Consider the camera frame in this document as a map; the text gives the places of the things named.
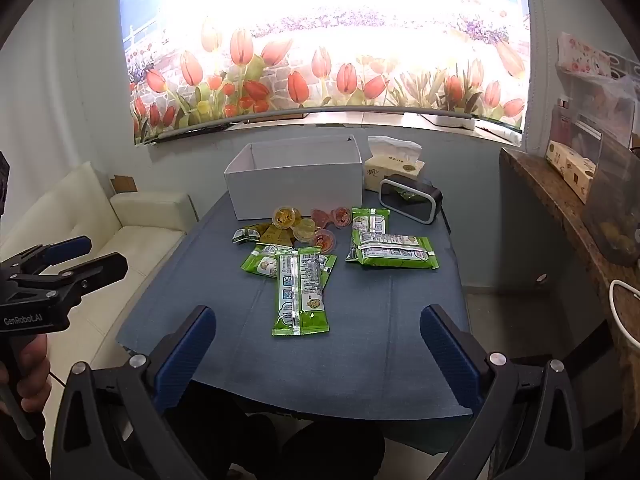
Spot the patterned cream carton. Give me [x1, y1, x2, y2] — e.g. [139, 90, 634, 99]
[545, 140, 598, 205]

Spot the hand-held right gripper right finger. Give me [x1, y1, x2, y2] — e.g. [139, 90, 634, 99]
[420, 304, 586, 480]

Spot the pink bottle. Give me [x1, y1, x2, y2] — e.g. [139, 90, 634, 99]
[552, 100, 576, 156]

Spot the tulip print wall poster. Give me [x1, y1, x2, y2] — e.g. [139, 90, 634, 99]
[119, 0, 532, 146]

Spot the yellow tissue box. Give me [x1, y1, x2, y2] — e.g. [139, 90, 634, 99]
[363, 136, 426, 193]

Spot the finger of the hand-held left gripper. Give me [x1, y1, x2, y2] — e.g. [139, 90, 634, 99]
[0, 236, 93, 275]
[47, 252, 129, 308]

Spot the white cardboard box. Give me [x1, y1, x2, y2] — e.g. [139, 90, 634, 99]
[223, 135, 363, 222]

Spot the blue tablecloth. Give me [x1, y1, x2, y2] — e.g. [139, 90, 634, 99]
[116, 187, 475, 418]

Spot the white cable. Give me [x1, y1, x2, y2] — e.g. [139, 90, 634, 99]
[609, 280, 640, 348]

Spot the white leather sofa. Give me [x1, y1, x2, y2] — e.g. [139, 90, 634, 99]
[0, 161, 201, 386]

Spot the large green snack packet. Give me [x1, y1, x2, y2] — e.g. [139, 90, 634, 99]
[270, 247, 331, 337]

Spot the black digital clock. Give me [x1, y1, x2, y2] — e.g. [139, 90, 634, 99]
[378, 175, 443, 225]

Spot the floral tissue pack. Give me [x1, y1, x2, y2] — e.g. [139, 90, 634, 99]
[557, 32, 613, 78]

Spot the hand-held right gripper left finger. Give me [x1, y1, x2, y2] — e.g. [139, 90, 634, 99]
[50, 305, 217, 480]

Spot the person's left hand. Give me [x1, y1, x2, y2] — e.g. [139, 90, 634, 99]
[0, 332, 52, 411]

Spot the clear plastic container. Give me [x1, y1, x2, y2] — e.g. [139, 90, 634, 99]
[582, 130, 640, 266]

